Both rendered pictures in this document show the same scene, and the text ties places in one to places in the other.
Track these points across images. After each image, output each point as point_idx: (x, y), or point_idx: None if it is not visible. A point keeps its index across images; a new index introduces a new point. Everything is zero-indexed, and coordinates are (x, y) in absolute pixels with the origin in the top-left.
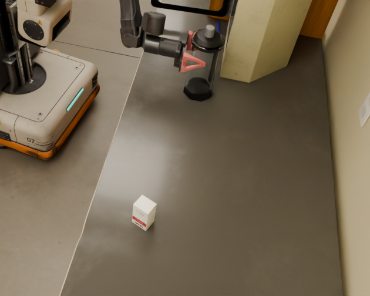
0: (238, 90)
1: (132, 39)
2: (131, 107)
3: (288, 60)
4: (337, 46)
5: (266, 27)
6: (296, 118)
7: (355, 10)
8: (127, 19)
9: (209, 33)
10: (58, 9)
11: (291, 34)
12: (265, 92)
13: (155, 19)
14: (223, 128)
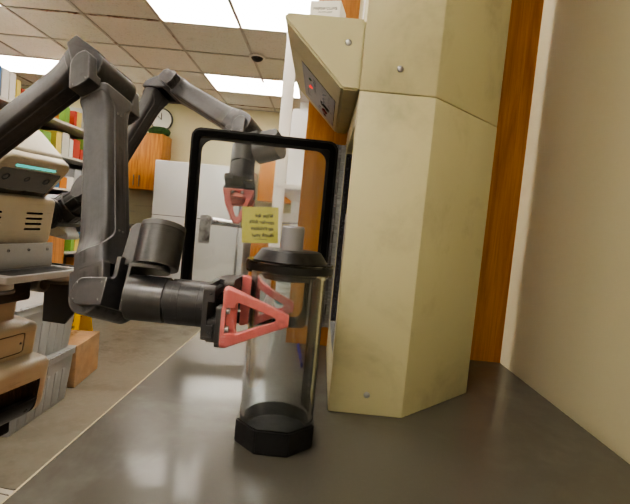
0: (381, 432)
1: (93, 285)
2: (49, 484)
3: (466, 375)
4: (547, 350)
5: (419, 256)
6: (568, 482)
7: (556, 269)
8: (90, 246)
9: (292, 238)
10: (9, 368)
11: (463, 302)
12: (448, 433)
13: (157, 226)
14: None
